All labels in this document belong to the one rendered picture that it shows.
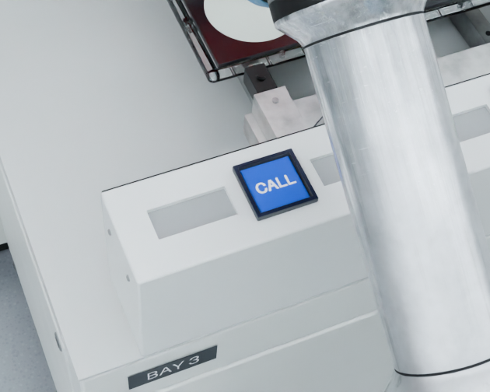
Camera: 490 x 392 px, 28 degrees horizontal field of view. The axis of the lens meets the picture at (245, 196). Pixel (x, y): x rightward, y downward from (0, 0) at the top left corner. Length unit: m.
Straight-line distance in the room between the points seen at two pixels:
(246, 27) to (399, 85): 0.40
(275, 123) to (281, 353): 0.25
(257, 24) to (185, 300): 0.33
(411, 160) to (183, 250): 0.23
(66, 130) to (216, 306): 0.28
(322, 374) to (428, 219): 0.52
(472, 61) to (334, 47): 0.44
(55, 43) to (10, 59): 0.05
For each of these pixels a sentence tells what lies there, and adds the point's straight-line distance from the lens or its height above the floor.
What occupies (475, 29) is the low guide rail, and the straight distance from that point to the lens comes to 1.15.
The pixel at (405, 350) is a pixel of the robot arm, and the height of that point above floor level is 1.04.
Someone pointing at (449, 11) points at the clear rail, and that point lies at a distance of 1.08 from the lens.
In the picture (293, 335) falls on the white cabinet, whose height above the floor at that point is 0.74.
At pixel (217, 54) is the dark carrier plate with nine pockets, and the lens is 1.00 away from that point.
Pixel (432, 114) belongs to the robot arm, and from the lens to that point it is 0.66.
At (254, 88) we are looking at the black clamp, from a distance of 0.97.
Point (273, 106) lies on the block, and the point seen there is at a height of 0.91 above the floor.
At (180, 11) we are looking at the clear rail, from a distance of 1.03.
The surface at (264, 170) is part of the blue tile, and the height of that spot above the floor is 0.96.
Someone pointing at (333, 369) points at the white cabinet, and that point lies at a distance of 1.14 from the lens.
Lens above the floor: 1.64
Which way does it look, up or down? 56 degrees down
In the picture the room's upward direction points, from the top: 6 degrees clockwise
